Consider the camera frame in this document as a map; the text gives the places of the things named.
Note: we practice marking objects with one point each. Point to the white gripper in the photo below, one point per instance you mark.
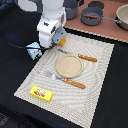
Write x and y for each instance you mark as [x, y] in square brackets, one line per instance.
[50, 28]

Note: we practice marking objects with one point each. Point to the orange toy bread loaf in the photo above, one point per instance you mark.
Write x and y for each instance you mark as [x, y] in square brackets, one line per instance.
[62, 42]

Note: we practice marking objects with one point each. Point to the brown toy sausage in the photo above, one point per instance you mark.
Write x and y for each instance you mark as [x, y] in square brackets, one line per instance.
[91, 16]

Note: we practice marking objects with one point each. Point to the light blue toy cup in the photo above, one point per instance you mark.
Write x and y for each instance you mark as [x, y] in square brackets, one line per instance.
[34, 51]

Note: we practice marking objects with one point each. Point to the yellow butter box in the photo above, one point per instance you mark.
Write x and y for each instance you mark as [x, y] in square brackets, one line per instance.
[41, 93]

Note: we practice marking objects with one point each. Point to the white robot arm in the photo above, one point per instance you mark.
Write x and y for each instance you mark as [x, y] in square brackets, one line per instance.
[41, 5]

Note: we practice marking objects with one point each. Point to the dark grey pot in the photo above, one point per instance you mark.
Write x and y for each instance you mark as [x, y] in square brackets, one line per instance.
[71, 7]

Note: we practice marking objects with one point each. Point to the beige round plate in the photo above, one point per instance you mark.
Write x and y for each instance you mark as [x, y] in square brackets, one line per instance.
[69, 66]

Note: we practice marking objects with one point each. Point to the pink brown mat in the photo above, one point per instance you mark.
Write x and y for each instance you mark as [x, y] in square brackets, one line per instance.
[106, 28]

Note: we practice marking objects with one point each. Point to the woven beige placemat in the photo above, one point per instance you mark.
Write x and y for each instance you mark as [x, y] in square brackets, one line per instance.
[72, 103]

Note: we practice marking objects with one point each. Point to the black round lid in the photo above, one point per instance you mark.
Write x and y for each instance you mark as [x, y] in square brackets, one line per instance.
[96, 4]

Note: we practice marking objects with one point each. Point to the beige pan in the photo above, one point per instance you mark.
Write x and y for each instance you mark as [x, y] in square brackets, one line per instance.
[122, 15]

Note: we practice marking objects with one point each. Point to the knife with orange handle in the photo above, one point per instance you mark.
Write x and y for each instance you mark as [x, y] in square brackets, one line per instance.
[79, 55]

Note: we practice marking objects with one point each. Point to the fork with orange handle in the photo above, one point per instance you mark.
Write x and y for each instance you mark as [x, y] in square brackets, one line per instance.
[68, 81]

